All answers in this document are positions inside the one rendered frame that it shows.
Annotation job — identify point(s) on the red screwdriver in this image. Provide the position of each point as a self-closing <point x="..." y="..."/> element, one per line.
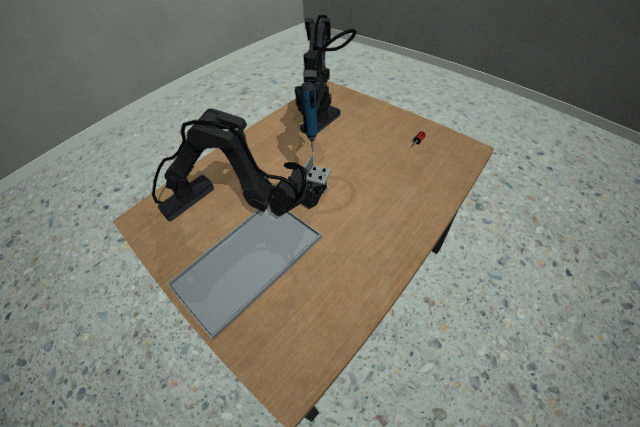
<point x="421" y="135"/>

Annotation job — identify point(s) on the grey l-shaped metal bracket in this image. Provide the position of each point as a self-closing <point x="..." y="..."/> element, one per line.
<point x="316" y="173"/>

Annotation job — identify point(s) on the blue electric screwdriver barrel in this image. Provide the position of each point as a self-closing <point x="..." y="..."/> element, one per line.
<point x="309" y="106"/>

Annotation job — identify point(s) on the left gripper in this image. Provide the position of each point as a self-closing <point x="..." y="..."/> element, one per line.
<point x="322" y="97"/>

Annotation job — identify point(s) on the dark grey cylinder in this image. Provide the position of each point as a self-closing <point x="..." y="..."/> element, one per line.
<point x="316" y="184"/>

